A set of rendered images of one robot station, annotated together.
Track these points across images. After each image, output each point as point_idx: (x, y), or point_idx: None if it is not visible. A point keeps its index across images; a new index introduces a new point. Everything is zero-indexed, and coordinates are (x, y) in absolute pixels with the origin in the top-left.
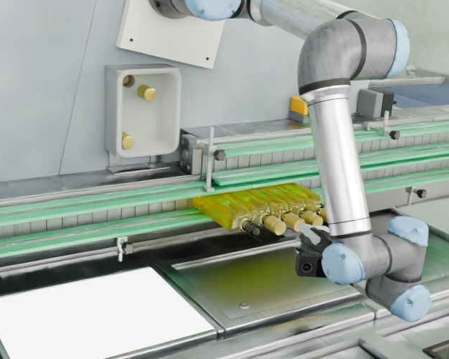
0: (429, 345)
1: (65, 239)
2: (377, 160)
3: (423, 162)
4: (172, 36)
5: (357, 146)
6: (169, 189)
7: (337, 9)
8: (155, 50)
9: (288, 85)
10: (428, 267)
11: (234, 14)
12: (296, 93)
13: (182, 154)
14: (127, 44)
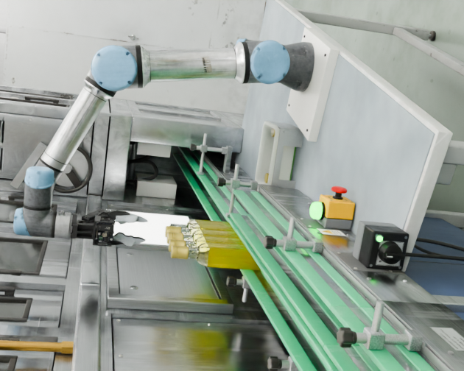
0: (34, 303)
1: (209, 208)
2: (276, 277)
3: (300, 327)
4: (300, 107)
5: None
6: (238, 210)
7: (391, 102)
8: (294, 115)
9: (348, 184)
10: (142, 357)
11: None
12: (350, 196)
13: None
14: (288, 108)
